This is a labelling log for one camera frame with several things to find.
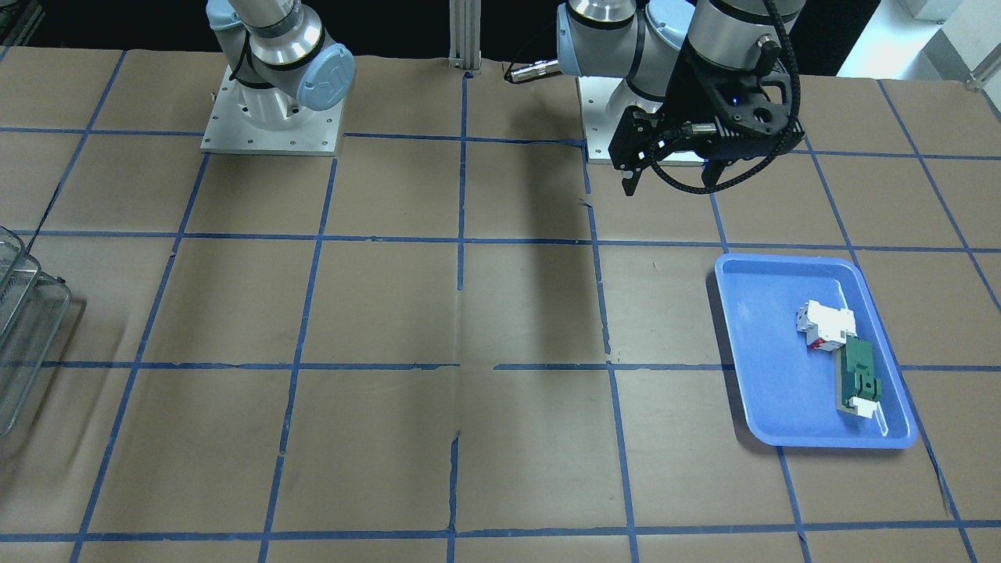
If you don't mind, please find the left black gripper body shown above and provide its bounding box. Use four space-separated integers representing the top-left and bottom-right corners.
655 55 805 161

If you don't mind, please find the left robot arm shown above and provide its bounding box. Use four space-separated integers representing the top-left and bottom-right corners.
504 1 805 196

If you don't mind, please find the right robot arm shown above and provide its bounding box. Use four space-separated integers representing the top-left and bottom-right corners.
205 1 355 131

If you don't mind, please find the white circuit breaker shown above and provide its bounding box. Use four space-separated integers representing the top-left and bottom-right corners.
796 299 858 350

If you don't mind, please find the blue plastic tray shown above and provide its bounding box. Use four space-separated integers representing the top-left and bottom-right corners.
714 253 918 450

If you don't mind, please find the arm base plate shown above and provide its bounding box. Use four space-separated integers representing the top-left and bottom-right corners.
200 67 346 157
577 74 705 167

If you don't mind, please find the aluminium frame post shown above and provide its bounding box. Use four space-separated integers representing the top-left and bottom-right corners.
448 0 482 74

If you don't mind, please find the green switch module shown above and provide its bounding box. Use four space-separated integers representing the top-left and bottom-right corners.
836 335 883 419

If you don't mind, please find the wire mesh shelf rack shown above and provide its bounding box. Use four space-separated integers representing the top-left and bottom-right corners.
1 228 72 449

